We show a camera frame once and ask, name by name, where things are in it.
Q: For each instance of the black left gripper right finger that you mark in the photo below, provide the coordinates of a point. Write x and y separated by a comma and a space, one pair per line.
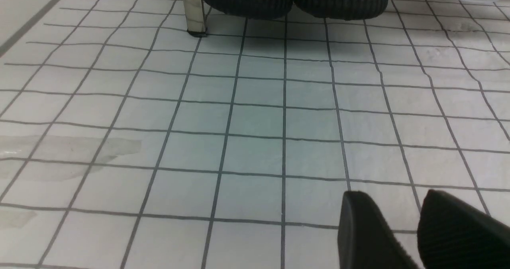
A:
452, 234

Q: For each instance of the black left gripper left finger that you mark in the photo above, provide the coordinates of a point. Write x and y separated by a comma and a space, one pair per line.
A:
364, 239

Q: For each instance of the stainless steel shoe rack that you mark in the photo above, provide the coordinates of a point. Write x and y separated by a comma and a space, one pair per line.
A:
195, 17

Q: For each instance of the white grid tablecloth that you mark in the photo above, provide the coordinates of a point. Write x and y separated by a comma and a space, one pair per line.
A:
127, 143

